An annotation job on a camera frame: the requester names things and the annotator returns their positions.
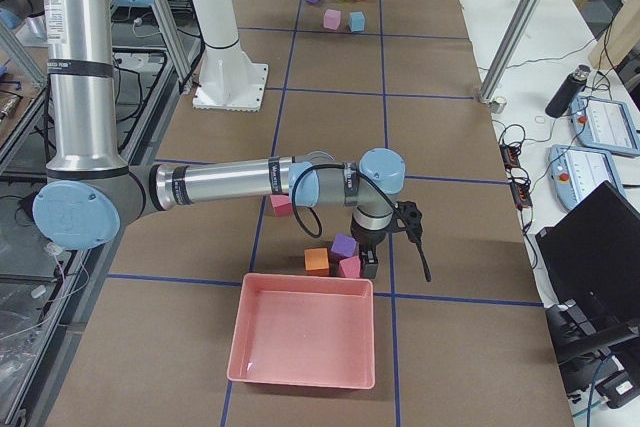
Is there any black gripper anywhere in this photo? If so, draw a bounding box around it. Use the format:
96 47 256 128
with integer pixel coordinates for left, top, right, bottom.
358 244 379 279

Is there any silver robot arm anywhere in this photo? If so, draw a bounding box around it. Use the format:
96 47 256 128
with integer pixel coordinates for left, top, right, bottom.
32 0 419 279

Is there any pink foam block near tray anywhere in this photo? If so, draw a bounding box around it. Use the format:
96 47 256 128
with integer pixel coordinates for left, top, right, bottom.
338 256 361 279

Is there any purple foam block near tray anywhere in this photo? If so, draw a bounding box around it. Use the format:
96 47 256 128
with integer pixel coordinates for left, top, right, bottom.
329 233 358 262

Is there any orange foam block near tray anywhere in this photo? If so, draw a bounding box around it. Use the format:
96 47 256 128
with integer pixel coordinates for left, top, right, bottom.
304 248 330 277

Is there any pink plastic tray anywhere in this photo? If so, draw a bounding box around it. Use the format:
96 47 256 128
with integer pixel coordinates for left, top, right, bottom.
227 273 375 390

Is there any crimson foam block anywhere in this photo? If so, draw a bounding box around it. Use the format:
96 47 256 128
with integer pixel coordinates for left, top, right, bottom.
269 194 293 217

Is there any small metal cylinder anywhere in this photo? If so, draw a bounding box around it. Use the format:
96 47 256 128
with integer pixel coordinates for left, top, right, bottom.
489 96 507 115

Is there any black laptop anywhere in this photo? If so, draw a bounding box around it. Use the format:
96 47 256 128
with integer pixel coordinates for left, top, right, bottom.
535 181 639 321

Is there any lower teach pendant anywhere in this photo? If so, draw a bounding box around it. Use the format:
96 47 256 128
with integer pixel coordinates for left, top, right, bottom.
549 144 626 211

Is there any teach pendant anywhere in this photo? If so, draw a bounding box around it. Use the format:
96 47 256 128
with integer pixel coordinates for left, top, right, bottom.
549 144 626 211
569 95 639 158

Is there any lilac pink foam block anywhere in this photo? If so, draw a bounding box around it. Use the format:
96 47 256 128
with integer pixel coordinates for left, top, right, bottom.
323 9 342 31

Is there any black water bottle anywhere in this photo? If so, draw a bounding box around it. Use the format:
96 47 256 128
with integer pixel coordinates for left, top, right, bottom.
545 64 591 118

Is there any upper teach pendant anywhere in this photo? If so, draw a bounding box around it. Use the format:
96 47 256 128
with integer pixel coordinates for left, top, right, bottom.
569 95 639 158

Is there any black camera cable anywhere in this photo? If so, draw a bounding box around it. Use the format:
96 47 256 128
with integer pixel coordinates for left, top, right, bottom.
291 162 433 283

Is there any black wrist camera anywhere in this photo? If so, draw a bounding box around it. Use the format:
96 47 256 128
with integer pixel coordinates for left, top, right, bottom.
394 201 423 244

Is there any white camera stand post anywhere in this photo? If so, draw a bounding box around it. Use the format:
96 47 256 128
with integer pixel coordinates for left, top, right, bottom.
192 0 269 112

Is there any aluminium frame post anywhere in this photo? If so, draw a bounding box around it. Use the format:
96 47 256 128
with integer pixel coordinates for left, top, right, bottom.
477 0 540 104

